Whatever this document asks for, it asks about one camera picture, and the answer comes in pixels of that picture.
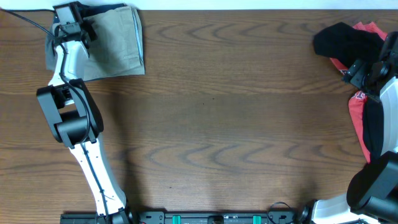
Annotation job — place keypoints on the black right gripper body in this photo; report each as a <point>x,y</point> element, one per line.
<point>364,73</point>

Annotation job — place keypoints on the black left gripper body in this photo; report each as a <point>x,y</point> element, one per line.
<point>87,29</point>

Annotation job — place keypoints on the khaki green shorts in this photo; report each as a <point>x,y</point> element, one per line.
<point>118,50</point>

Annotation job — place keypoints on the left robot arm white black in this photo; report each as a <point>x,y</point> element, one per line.
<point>75,120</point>

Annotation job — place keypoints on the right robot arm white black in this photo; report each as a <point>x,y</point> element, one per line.
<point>372,193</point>

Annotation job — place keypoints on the folded navy blue shorts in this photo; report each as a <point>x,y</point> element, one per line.
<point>86,10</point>

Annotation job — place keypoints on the black garment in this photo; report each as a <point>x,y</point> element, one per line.
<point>344,44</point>

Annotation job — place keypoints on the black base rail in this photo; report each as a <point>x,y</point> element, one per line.
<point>208,218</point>

